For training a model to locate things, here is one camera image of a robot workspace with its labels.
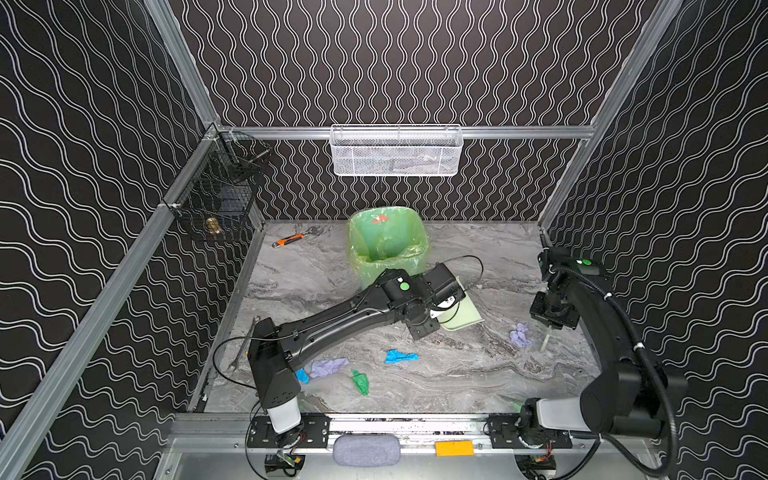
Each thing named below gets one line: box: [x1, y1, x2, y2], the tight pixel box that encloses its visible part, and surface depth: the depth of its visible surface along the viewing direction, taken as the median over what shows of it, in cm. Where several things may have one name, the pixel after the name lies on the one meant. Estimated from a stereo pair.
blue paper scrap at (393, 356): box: [385, 349, 419, 364], surface depth 88 cm
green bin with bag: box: [347, 206, 428, 289], surface depth 91 cm
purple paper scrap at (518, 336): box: [510, 322, 533, 349], surface depth 91 cm
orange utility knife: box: [272, 228, 313, 249], surface depth 116 cm
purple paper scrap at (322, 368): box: [310, 358, 350, 378], surface depth 86 cm
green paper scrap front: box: [352, 369, 370, 396], surface depth 83 cm
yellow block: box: [435, 440, 475, 457], surface depth 74 cm
